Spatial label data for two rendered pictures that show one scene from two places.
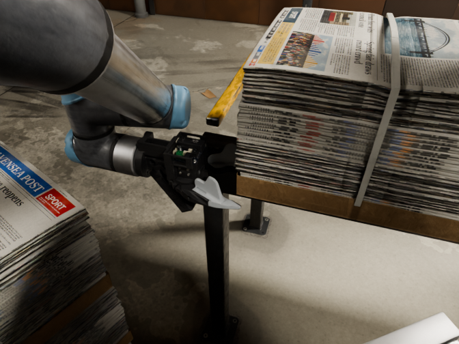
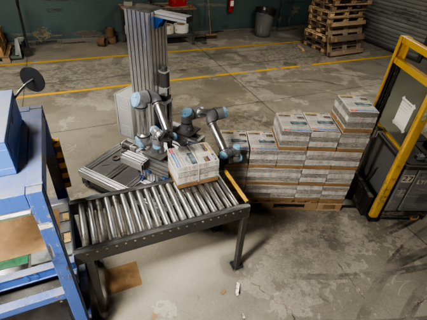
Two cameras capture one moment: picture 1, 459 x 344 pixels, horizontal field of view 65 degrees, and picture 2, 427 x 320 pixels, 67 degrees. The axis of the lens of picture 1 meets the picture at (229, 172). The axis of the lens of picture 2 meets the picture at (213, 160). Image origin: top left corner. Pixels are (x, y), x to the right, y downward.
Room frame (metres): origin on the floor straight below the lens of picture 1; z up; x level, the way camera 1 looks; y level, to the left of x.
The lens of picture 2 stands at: (2.26, -1.61, 2.63)
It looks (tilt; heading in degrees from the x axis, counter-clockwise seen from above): 36 degrees down; 137
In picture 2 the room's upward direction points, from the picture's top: 4 degrees clockwise
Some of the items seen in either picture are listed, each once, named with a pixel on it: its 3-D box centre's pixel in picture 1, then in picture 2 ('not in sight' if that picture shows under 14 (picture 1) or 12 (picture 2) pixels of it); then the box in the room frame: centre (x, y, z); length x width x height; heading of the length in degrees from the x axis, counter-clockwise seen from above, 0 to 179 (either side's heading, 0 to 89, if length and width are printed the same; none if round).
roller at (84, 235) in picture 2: not in sight; (83, 225); (0.47, -1.22, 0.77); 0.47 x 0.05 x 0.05; 163
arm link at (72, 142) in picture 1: (98, 147); (236, 158); (0.56, 0.26, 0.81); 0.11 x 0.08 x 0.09; 73
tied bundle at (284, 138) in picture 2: not in sight; (290, 131); (0.69, 0.90, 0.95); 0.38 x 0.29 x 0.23; 141
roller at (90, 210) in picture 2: not in sight; (92, 222); (0.49, -1.15, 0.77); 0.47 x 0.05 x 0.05; 163
